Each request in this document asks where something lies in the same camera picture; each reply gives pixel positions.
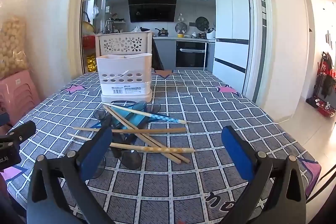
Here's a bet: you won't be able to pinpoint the orange floral chopstick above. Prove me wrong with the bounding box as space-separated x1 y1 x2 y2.
68 133 194 154

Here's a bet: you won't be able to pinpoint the blue patterned chopstick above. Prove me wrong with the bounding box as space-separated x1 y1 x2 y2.
103 103 187 124

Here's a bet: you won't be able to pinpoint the black built-in oven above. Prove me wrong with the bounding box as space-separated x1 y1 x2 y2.
175 41 208 69

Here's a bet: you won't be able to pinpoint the black range hood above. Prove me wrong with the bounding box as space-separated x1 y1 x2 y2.
128 0 177 23

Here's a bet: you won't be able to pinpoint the black cooking pot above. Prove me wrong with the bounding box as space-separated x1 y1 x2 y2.
155 28 169 37

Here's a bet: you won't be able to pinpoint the plain bamboo chopstick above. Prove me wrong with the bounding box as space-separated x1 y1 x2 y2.
73 127 187 134

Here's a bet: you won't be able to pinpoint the red plastic basket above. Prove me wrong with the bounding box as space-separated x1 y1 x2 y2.
83 35 96 50

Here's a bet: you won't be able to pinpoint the grey checkered tablecloth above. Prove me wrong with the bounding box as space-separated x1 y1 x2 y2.
7 71 320 223

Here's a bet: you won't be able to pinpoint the pink plastic stools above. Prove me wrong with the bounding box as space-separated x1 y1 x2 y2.
0 70 41 126

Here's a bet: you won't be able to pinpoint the gold foil package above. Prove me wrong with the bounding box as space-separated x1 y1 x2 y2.
85 53 97 73

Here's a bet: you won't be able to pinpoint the black round baking pan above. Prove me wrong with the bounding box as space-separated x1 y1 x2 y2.
195 16 210 32

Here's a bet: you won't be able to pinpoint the plain wooden chopstick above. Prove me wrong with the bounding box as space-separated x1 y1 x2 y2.
106 105 191 164
102 105 182 164

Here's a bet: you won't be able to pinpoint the white flower-cutout cart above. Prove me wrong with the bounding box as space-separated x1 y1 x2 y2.
95 31 153 72

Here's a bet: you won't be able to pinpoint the white plastic utensil holder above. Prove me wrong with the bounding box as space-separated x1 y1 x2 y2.
96 53 152 103

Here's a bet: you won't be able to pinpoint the bag of puffed snacks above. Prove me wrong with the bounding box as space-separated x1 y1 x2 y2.
0 16 29 79

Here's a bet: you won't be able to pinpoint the yellow basin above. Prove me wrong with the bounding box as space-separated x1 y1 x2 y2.
82 20 95 33

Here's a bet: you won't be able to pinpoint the white refrigerator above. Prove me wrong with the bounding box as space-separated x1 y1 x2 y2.
213 0 250 93

